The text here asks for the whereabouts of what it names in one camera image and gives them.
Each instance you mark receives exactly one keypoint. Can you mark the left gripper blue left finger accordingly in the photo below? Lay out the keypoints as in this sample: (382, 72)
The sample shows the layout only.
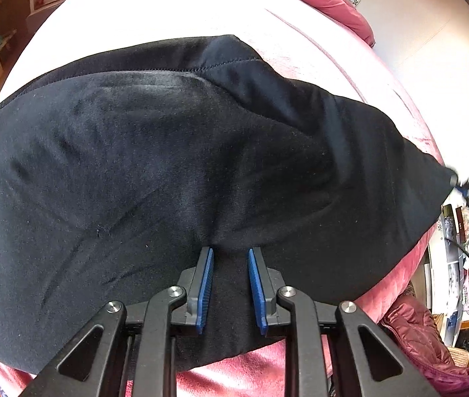
(180, 309)

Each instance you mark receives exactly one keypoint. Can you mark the pink bed sheet mattress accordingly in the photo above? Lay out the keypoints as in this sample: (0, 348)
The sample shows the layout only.
(320, 53)

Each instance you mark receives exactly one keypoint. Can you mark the black pants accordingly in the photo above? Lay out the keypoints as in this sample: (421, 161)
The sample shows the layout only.
(116, 169)

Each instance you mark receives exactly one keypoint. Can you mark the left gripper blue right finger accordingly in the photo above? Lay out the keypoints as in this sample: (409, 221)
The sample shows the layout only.
(284, 311)

